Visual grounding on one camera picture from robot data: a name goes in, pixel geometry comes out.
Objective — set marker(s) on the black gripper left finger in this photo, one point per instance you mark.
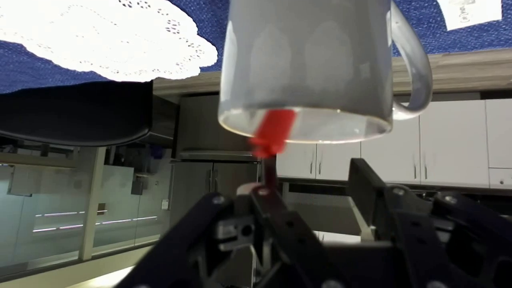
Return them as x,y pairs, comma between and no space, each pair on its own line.
257,245

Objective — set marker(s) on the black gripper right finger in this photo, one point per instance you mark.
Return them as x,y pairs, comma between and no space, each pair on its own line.
427,240

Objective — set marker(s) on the red Expo marker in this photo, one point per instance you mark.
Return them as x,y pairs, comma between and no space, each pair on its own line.
273,130

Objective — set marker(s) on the white ceramic mug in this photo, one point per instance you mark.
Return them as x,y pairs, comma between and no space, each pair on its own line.
310,53

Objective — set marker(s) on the white cabinet row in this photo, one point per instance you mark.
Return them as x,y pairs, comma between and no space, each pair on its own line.
454,144

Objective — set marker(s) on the black office chair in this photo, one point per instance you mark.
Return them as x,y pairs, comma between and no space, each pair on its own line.
81,114

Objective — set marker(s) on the small white paper card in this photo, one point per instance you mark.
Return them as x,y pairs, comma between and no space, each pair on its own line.
470,11

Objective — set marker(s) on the white paper doily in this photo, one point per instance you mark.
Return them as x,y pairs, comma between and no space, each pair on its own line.
107,37

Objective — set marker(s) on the blue denim tablecloth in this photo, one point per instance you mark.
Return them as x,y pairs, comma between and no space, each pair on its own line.
33,74

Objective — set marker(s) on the glass partition wall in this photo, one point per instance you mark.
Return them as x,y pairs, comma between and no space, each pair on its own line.
49,213

